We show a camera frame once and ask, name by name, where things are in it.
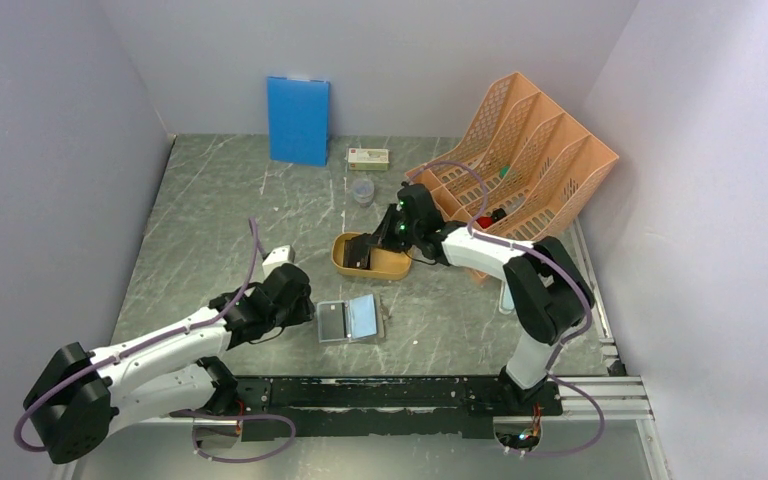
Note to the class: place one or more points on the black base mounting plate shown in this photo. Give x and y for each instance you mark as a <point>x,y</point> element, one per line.
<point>269,426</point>

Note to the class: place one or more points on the small white red box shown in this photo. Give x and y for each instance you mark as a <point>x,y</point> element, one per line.
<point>367,159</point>

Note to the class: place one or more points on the yellow oval tray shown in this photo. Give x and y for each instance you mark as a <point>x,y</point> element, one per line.
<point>383,265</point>

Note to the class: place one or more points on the light blue card on table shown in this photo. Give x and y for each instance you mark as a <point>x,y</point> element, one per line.
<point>505,301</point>

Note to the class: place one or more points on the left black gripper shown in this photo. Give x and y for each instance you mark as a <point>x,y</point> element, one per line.
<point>304,309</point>

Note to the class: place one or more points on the small clear plastic cup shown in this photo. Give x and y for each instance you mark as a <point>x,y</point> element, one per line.
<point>362,191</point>

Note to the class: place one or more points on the orange file organizer rack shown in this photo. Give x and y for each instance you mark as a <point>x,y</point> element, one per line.
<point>556,164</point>

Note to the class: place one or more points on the black credit card stack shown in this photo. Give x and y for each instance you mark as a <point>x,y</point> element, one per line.
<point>357,253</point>

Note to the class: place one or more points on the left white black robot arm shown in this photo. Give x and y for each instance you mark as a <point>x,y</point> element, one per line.
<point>84,396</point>

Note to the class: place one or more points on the red black object in rack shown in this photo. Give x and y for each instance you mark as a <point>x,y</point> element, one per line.
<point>486,221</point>

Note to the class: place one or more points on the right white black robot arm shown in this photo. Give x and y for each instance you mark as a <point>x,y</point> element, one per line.
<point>549,295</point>

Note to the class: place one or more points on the blue board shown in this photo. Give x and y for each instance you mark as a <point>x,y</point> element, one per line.
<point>298,120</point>

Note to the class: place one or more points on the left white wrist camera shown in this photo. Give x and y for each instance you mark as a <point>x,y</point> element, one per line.
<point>278,256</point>

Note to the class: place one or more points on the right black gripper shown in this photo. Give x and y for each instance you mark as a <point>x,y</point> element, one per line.
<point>382,234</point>

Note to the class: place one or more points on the grey card holder wallet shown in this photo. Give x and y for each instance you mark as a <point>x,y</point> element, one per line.
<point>361,319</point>

